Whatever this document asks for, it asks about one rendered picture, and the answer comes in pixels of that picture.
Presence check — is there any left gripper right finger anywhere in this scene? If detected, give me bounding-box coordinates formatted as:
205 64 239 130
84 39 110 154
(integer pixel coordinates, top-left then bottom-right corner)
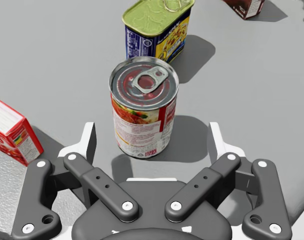
164 121 293 240

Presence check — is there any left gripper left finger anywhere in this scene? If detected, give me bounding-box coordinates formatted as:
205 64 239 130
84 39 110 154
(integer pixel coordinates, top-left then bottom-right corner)
11 121 140 240

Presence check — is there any red and white can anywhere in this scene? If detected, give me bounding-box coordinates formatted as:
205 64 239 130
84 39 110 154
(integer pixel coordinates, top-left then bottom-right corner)
109 56 180 160

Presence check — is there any green and blue rectangular can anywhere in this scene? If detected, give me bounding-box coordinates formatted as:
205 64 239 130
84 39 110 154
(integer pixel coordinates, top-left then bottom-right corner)
121 0 196 64

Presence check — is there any red and white carton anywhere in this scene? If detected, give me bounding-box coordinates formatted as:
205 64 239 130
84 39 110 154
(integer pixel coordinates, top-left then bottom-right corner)
0 95 44 168

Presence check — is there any brown and red carton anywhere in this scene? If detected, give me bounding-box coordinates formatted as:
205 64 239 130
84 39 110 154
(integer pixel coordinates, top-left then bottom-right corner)
221 0 266 21

